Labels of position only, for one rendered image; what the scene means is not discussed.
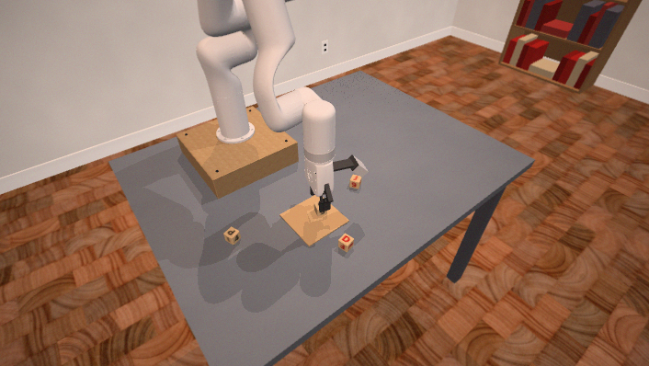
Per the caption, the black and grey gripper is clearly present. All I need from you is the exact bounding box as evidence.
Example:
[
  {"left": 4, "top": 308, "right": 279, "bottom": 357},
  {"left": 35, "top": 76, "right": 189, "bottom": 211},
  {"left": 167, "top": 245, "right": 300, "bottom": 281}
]
[{"left": 304, "top": 157, "right": 335, "bottom": 212}]

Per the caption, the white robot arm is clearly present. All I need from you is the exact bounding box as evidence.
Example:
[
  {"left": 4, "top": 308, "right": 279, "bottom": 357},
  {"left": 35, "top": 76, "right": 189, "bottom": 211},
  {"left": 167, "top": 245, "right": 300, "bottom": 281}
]
[{"left": 196, "top": 0, "right": 336, "bottom": 163}]

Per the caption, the orange flat mat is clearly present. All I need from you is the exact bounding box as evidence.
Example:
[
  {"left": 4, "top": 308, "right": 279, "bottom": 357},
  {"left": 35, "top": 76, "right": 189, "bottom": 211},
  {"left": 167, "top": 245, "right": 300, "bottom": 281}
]
[{"left": 279, "top": 195, "right": 349, "bottom": 246}]

